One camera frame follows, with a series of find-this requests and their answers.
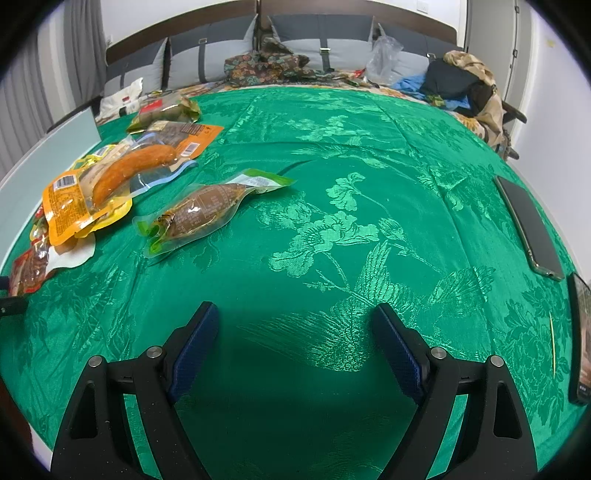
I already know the brown snack green-edged pouch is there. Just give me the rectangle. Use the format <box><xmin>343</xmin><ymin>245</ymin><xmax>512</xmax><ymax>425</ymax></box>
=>
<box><xmin>133</xmin><ymin>169</ymin><xmax>294</xmax><ymax>259</ymax></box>

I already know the dark snack orange-edged pouch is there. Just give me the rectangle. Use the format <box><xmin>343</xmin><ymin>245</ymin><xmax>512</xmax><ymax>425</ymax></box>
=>
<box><xmin>137</xmin><ymin>120</ymin><xmax>223</xmax><ymax>160</ymax></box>

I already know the red snack packet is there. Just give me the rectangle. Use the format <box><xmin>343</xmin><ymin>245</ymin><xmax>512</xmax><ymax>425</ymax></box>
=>
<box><xmin>9</xmin><ymin>232</ymin><xmax>50</xmax><ymax>297</ymax></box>

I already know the black smartphone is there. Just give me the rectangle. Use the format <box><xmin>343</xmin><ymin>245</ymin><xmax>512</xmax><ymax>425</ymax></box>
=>
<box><xmin>494</xmin><ymin>176</ymin><xmax>564</xmax><ymax>281</ymax></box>

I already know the orange yellow snack packet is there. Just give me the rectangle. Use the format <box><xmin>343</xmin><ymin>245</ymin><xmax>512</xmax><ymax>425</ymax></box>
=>
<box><xmin>42</xmin><ymin>155</ymin><xmax>132</xmax><ymax>246</ymax></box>

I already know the green embroidered bedspread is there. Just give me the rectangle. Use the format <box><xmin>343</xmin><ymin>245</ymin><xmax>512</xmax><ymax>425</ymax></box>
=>
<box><xmin>1</xmin><ymin>87</ymin><xmax>582</xmax><ymax>479</ymax></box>

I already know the orange sausage clear pack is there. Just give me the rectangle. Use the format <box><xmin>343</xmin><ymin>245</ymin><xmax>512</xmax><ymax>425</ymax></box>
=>
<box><xmin>92</xmin><ymin>137</ymin><xmax>197</xmax><ymax>209</ymax></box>

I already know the white storage box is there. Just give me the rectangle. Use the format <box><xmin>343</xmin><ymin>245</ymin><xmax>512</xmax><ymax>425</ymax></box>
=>
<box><xmin>0</xmin><ymin>108</ymin><xmax>101</xmax><ymax>264</ymax></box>

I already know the white paper bag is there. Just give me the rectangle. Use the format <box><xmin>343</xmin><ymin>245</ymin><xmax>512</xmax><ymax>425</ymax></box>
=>
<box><xmin>95</xmin><ymin>77</ymin><xmax>143</xmax><ymax>123</ymax></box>

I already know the red green nut bag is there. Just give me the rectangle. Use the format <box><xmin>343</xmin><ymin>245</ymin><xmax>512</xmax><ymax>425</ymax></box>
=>
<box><xmin>126</xmin><ymin>93</ymin><xmax>201</xmax><ymax>134</ymax></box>

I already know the pile of clothes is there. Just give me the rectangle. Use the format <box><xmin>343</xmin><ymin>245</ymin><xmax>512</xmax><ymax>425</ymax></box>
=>
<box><xmin>393</xmin><ymin>50</ymin><xmax>527</xmax><ymax>161</ymax></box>

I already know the grey pillow far left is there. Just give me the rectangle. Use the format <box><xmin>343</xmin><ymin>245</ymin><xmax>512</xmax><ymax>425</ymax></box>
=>
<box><xmin>103</xmin><ymin>39</ymin><xmax>167</xmax><ymax>97</ymax></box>

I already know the grey pillow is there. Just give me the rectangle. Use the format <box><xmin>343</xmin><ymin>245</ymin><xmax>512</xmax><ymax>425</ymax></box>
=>
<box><xmin>379</xmin><ymin>24</ymin><xmax>462</xmax><ymax>84</ymax></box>
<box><xmin>267</xmin><ymin>14</ymin><xmax>374</xmax><ymax>71</ymax></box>
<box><xmin>103</xmin><ymin>39</ymin><xmax>167</xmax><ymax>97</ymax></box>
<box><xmin>167</xmin><ymin>14</ymin><xmax>257</xmax><ymax>89</ymax></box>

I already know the grey curtain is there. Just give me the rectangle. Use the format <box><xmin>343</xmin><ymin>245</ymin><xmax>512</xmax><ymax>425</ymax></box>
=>
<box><xmin>1</xmin><ymin>1</ymin><xmax>106</xmax><ymax>176</ymax></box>

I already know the grey pillow far right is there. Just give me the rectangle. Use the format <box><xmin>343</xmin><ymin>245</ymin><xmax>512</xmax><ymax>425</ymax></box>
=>
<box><xmin>379</xmin><ymin>24</ymin><xmax>462</xmax><ymax>84</ymax></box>

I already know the grey pillow centre left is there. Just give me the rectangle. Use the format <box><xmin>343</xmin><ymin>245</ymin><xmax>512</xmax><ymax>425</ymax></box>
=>
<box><xmin>167</xmin><ymin>14</ymin><xmax>257</xmax><ymax>89</ymax></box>

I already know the clear plastic bag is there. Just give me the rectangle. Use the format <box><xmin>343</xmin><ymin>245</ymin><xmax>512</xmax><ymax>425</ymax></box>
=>
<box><xmin>366</xmin><ymin>35</ymin><xmax>404</xmax><ymax>85</ymax></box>

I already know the white door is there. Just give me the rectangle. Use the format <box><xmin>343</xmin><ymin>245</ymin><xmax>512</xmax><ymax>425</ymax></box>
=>
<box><xmin>465</xmin><ymin>0</ymin><xmax>520</xmax><ymax>101</ymax></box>

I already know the floral patterned cloth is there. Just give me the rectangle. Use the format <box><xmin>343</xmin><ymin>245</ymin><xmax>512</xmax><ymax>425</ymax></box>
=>
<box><xmin>223</xmin><ymin>37</ymin><xmax>334</xmax><ymax>87</ymax></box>

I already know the grey pillow centre right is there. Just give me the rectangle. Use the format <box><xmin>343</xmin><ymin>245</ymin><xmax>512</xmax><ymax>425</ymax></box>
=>
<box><xmin>267</xmin><ymin>14</ymin><xmax>374</xmax><ymax>71</ymax></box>

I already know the dark wooden headboard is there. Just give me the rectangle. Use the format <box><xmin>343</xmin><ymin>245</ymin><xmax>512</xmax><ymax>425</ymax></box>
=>
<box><xmin>100</xmin><ymin>0</ymin><xmax>469</xmax><ymax>63</ymax></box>

